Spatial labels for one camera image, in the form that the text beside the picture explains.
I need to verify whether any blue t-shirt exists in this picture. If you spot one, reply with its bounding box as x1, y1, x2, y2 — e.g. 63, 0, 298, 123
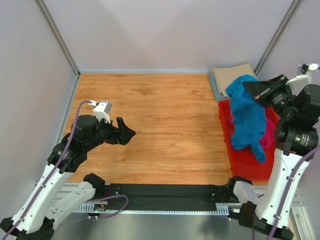
225, 74, 267, 163

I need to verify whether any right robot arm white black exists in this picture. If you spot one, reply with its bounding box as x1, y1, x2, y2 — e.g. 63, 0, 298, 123
226, 75, 320, 240

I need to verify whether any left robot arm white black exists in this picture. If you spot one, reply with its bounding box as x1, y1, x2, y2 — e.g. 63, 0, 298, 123
0, 115, 136, 240

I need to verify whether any beige folded t-shirt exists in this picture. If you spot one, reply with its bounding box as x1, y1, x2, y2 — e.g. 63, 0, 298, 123
211, 63, 256, 97

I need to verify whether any grey-blue folded t-shirt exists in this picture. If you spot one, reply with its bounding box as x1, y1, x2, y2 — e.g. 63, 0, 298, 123
208, 68, 230, 102

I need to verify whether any pink t-shirt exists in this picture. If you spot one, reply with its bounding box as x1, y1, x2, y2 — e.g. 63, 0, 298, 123
228, 115, 276, 152

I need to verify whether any red plastic bin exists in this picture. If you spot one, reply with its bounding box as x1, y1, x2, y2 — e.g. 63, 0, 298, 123
218, 99, 275, 182

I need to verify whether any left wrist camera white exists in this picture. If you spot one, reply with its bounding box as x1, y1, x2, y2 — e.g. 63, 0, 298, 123
89, 100, 112, 124

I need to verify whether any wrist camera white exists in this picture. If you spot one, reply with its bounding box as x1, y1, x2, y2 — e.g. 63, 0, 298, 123
89, 100, 112, 124
286, 63, 320, 90

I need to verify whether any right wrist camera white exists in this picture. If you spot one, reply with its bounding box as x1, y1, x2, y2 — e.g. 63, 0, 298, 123
286, 63, 320, 90

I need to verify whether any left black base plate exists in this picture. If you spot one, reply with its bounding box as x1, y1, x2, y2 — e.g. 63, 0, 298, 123
93, 183, 122, 200

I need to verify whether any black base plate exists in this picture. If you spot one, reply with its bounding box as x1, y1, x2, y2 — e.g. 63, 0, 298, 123
207, 184, 239, 203
93, 183, 122, 200

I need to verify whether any right aluminium corner post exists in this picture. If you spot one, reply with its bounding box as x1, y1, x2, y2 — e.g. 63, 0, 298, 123
254, 0, 303, 77

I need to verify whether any aluminium corner post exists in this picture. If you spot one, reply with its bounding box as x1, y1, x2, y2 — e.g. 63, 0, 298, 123
34, 0, 81, 76
254, 0, 303, 77

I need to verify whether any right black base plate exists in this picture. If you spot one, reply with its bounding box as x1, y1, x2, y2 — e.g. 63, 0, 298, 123
207, 184, 239, 203

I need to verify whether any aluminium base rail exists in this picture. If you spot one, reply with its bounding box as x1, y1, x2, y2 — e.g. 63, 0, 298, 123
32, 182, 318, 240

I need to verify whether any left aluminium corner post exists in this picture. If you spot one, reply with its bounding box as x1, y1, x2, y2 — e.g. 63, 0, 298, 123
34, 0, 81, 76

